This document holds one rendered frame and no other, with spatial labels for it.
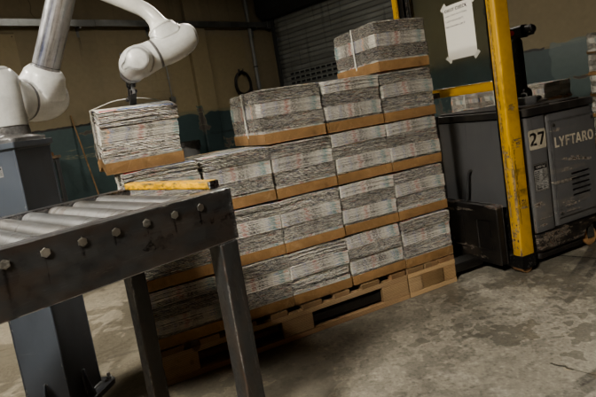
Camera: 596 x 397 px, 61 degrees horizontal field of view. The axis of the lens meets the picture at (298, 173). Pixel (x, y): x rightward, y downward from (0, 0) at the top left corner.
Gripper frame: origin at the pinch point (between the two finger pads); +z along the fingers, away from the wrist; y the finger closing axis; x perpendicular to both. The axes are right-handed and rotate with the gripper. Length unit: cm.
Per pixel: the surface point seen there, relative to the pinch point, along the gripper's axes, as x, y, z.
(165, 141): 7.5, 26.4, -16.6
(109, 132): -11.4, 20.2, -18.7
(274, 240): 44, 74, -14
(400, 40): 120, -2, -18
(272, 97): 53, 16, -18
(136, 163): -4.3, 32.6, -16.3
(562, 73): 628, 5, 292
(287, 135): 57, 32, -17
